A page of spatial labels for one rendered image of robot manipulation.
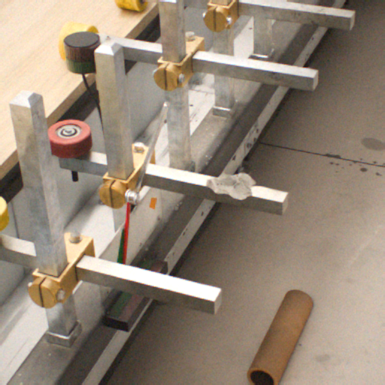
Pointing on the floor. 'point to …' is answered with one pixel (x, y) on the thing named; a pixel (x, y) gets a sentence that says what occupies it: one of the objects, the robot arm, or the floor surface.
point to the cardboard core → (280, 339)
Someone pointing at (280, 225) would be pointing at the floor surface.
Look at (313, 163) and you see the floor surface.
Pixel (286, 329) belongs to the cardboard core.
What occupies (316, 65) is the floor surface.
